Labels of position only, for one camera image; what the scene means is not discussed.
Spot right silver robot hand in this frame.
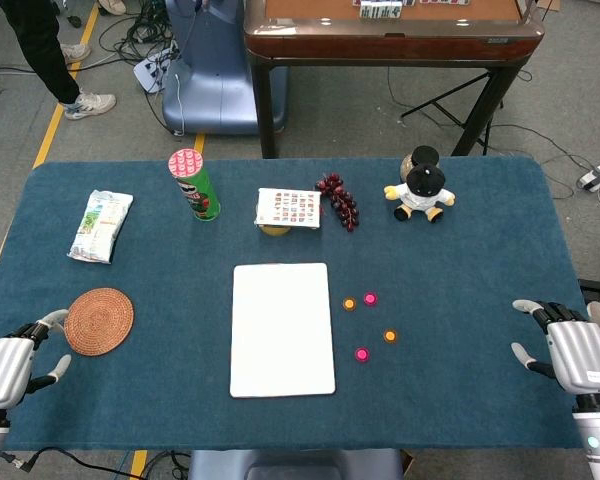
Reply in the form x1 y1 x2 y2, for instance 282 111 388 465
510 298 600 412

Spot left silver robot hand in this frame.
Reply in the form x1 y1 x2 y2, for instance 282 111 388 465
0 308 73 410

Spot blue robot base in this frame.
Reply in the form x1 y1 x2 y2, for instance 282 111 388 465
160 0 289 137

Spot white rectangular board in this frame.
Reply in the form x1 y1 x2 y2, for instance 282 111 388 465
228 262 337 400

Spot round woven rattan coaster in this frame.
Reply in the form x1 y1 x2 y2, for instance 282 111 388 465
63 287 135 357

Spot blue tablecloth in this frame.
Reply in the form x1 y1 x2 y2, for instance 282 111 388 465
0 155 600 454

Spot white snack bag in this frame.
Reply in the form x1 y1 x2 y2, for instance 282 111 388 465
66 189 135 265

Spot black-headed plush toy white coat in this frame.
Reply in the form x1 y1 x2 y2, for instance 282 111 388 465
383 163 457 224

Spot clear jar with black lid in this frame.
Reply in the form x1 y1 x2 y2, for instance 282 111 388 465
399 145 441 174

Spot green Pringles can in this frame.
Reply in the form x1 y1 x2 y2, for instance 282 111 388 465
167 147 222 223

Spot dark red grape bunch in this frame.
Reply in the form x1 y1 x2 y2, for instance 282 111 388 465
314 172 361 233

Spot blue robot torso base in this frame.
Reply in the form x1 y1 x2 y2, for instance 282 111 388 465
187 448 406 480

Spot person in black clothes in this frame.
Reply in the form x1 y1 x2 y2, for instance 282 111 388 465
0 0 118 121

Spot white book with picture grid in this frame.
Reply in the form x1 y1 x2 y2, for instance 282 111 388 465
254 187 323 230

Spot brown mahjong table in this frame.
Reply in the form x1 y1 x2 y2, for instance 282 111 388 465
243 0 546 160

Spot mahjong tiles with green prints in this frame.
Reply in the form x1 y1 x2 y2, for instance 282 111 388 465
358 0 404 21

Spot black floor frame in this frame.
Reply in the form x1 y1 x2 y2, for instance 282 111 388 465
578 278 600 321

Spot black cable with plug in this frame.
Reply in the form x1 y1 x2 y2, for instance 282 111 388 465
0 446 146 480

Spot black cable tangle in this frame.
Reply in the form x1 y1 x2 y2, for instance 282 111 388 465
94 0 191 69

